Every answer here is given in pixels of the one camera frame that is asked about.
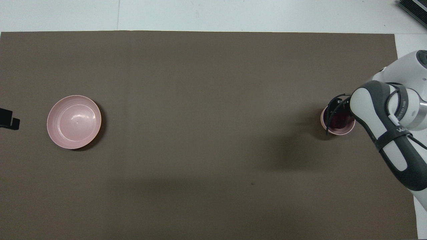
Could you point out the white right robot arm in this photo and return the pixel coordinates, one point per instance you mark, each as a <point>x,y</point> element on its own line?
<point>383,110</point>

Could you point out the pink bowl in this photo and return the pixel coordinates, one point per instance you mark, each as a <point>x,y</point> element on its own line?
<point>345,132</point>

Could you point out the dark red apple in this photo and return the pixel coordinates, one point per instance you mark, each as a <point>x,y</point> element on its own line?
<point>340,121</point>

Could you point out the black ribbed box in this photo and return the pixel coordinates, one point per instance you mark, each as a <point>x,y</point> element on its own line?
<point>417,8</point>

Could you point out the brown table mat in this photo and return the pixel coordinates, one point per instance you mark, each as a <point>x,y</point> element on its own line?
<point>200,100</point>

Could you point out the pink plate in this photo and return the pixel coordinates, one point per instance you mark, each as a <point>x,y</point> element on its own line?
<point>74,122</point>

